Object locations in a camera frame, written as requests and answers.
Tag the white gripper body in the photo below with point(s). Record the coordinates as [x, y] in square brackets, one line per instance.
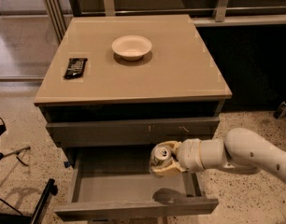
[190, 155]

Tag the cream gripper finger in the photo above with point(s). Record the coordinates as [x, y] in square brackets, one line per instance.
[167, 148]
[167, 170]

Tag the white green 7up can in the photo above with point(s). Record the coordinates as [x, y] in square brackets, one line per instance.
[160, 158]

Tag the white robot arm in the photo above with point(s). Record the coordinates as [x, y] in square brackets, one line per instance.
[241, 151]

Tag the grey open middle drawer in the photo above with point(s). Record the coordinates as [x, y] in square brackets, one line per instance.
[115, 182]

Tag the beige top drawer cabinet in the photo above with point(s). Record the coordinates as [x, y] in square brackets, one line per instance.
[176, 79]

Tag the grey top drawer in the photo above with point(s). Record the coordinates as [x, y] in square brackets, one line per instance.
[130, 132]

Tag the small grey floor object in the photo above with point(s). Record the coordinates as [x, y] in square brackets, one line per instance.
[281, 111]

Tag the white paper bowl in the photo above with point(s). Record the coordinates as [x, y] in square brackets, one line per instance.
[131, 47]

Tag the metal window frame rail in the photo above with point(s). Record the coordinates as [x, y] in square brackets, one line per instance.
[204, 12]

